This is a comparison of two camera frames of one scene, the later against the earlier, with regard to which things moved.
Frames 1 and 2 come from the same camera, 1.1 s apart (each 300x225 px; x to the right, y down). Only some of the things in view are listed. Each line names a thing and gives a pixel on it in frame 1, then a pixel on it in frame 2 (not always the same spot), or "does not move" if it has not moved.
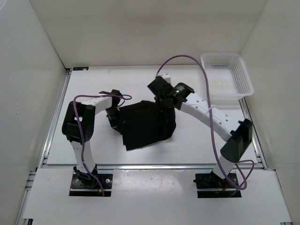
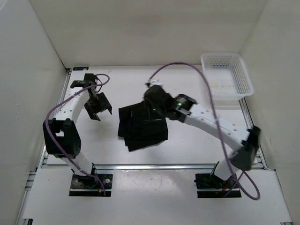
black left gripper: (116, 124) to (104, 104)
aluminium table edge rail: (146, 167) does not move
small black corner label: (81, 68) does not move
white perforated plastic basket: (228, 80) does not move
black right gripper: (158, 98) to (149, 106)
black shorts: (146, 123) does not move
